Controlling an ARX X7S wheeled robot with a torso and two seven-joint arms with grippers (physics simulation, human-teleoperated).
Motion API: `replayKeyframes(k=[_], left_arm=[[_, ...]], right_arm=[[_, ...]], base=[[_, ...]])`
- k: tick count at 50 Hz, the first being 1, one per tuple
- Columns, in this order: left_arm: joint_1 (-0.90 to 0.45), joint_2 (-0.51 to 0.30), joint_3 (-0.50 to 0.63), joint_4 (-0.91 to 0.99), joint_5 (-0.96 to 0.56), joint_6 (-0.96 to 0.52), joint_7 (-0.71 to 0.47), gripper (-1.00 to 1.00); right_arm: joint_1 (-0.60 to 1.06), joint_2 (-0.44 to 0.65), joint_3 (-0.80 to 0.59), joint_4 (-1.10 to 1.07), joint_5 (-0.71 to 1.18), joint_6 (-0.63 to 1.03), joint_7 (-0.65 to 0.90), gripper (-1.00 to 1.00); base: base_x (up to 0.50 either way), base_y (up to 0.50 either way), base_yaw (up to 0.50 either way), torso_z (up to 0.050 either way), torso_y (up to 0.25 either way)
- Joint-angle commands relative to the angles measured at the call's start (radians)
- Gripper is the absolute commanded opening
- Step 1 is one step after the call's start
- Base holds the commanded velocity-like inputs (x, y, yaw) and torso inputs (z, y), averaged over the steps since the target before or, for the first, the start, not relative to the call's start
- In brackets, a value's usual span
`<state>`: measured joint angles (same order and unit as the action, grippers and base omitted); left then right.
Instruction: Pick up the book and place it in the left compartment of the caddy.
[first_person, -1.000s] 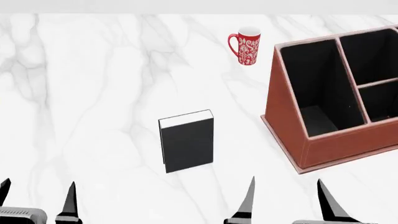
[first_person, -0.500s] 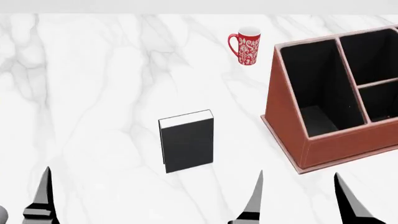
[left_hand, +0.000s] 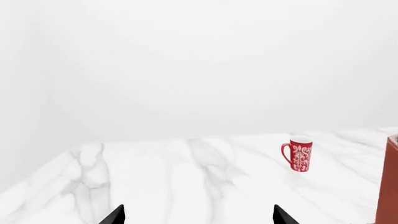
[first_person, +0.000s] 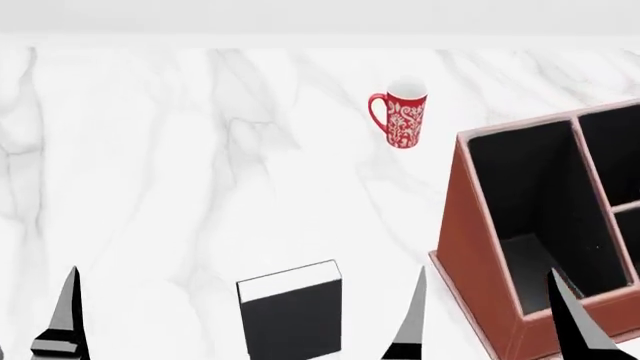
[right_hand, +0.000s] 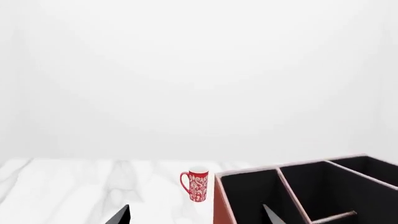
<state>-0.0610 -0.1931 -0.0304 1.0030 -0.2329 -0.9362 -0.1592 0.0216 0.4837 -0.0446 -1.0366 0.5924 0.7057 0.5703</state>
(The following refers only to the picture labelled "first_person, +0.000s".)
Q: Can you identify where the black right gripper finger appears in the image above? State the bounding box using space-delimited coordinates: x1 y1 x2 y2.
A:
379 264 428 360
546 267 640 360

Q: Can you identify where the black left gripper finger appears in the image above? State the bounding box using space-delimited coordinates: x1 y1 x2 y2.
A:
29 264 93 360

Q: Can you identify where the brown leather desk caddy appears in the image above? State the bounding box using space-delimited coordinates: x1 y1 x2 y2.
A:
427 97 640 360

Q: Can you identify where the black book with white pages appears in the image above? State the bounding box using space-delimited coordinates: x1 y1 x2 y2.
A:
235 258 346 360

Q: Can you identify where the red white patterned mug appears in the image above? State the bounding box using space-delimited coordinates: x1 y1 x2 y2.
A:
367 75 430 150

